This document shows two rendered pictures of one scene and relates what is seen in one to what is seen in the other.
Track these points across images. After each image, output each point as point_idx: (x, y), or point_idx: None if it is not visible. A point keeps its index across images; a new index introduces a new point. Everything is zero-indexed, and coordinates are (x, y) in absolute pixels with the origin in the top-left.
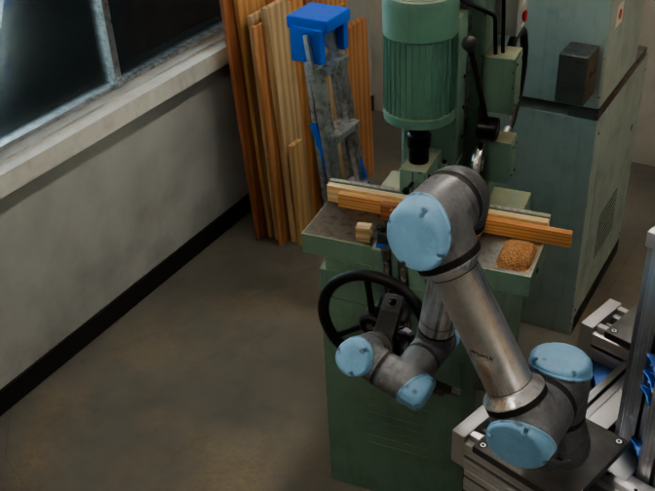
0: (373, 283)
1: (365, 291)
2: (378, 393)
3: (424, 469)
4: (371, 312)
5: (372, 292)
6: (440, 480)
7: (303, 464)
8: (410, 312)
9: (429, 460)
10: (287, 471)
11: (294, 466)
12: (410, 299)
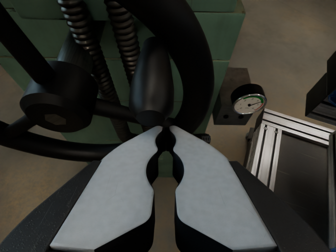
0: (36, 2)
1: (52, 37)
2: (115, 137)
3: (160, 166)
4: (44, 81)
5: (65, 36)
6: (172, 168)
7: (77, 171)
8: (169, 59)
9: (164, 162)
10: (67, 180)
11: (72, 175)
12: (163, 4)
